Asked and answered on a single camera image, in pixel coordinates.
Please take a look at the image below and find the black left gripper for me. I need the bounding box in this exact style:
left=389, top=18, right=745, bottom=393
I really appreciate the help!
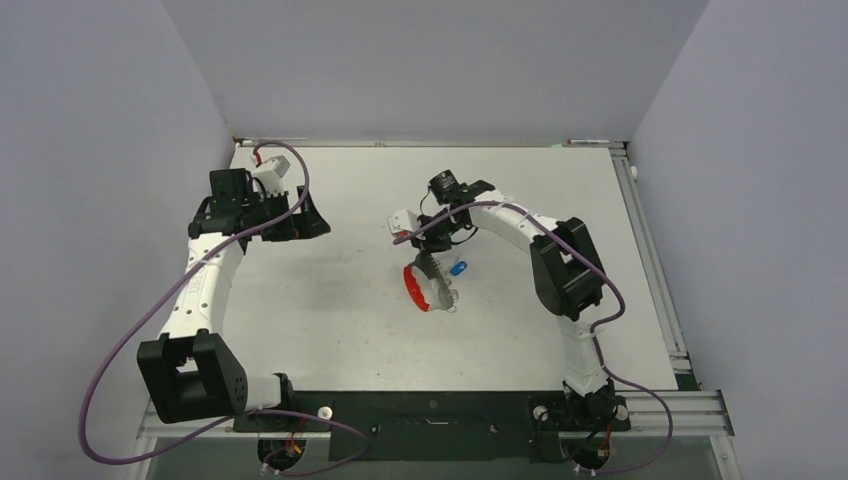
left=243, top=186, right=329, bottom=243

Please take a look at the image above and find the blue key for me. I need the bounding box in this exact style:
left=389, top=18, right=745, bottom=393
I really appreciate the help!
left=449, top=261, right=468, bottom=276

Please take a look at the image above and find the red and steel key holder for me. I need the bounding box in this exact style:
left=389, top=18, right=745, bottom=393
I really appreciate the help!
left=402, top=263, right=459, bottom=313

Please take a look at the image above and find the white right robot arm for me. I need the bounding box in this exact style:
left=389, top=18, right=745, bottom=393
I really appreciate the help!
left=388, top=170, right=629, bottom=429

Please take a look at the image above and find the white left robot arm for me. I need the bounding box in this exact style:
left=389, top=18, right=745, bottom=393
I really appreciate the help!
left=136, top=168, right=331, bottom=430

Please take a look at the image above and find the marker pen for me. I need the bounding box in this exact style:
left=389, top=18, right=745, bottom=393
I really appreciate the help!
left=566, top=139, right=613, bottom=147

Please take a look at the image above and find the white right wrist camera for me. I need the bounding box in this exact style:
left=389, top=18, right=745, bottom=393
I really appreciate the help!
left=387, top=209, right=420, bottom=238

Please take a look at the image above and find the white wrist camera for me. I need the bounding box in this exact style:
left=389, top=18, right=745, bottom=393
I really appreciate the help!
left=252, top=156, right=291, bottom=195
left=387, top=209, right=420, bottom=238

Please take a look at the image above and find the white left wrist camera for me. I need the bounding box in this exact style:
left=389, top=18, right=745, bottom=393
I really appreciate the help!
left=252, top=156, right=291, bottom=195

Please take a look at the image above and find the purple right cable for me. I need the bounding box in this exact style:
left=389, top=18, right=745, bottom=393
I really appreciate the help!
left=393, top=200, right=674, bottom=477

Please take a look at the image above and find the purple cable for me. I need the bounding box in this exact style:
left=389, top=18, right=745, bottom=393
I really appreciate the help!
left=393, top=200, right=674, bottom=477
left=78, top=140, right=370, bottom=478

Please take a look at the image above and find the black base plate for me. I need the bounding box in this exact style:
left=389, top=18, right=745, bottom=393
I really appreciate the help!
left=233, top=390, right=631, bottom=462

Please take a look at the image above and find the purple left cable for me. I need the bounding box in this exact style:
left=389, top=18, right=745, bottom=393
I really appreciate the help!
left=78, top=140, right=370, bottom=478

